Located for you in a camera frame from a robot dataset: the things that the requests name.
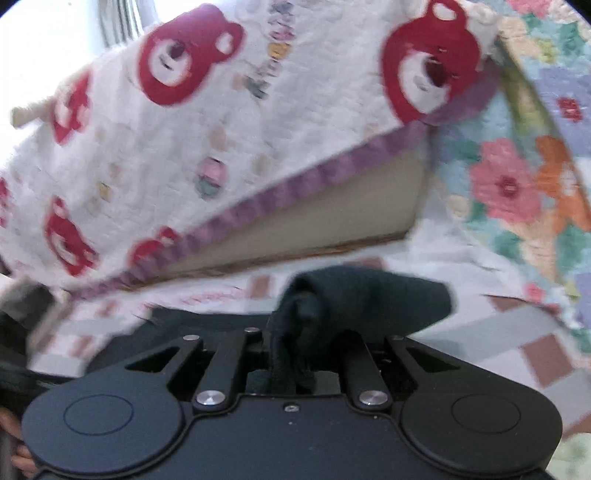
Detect dark blue denim jeans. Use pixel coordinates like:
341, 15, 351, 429
86, 266, 454, 395

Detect person's left hand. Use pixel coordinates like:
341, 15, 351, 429
1, 408, 38, 479

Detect checkered bed sheet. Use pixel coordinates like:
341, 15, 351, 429
29, 243, 590, 435

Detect beige mattress edge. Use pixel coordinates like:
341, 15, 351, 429
164, 143, 428, 279

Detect pale green garment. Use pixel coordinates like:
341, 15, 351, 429
547, 433, 591, 480

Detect floral quilt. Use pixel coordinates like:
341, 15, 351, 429
431, 1, 590, 338

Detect white folded garment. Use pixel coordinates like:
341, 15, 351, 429
10, 96, 56, 129

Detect white bear print quilt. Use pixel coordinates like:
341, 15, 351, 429
1, 1, 498, 297

